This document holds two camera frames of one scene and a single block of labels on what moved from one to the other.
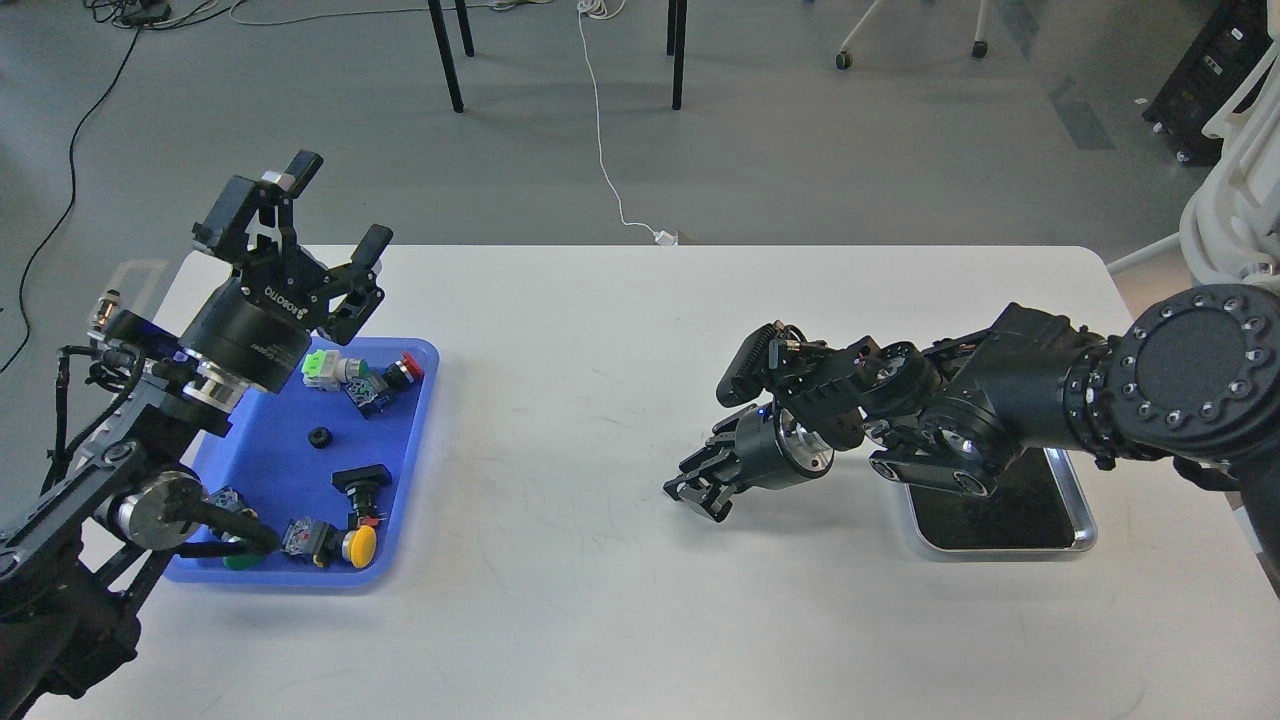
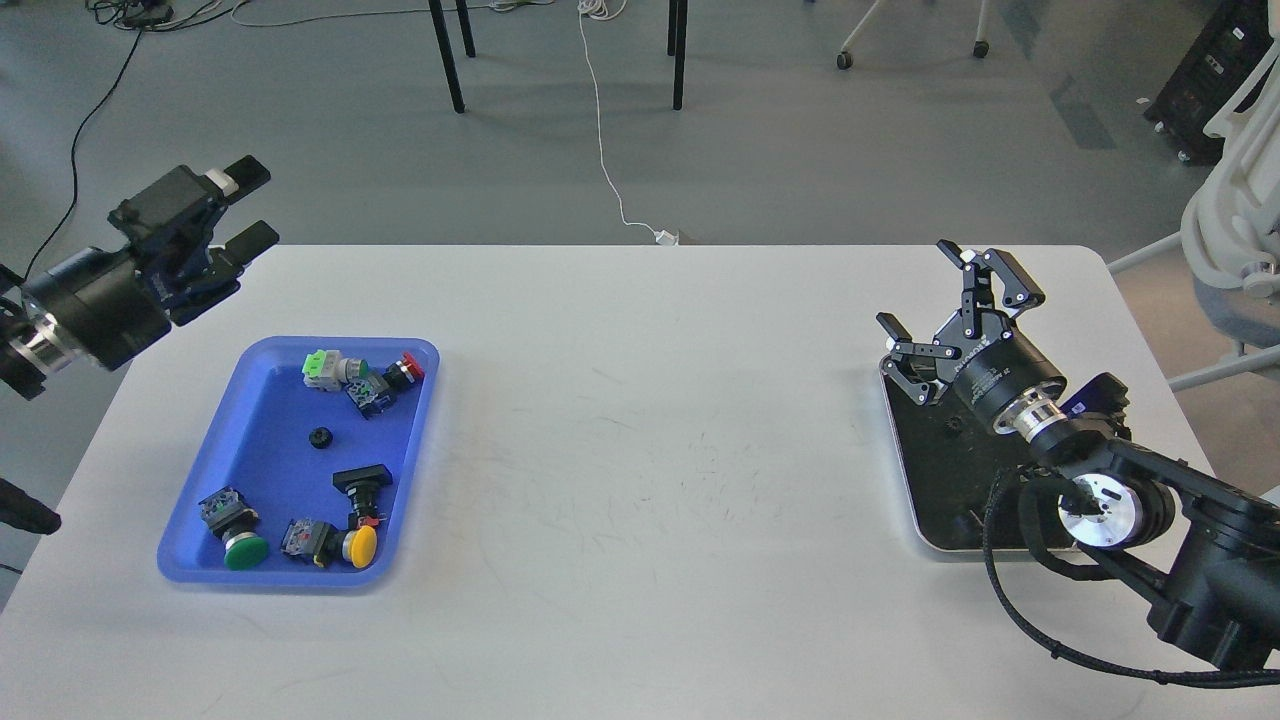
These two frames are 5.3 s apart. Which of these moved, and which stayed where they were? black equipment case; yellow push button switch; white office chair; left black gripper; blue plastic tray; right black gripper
Moved: left black gripper; right black gripper
Stayed: white office chair; yellow push button switch; blue plastic tray; black equipment case
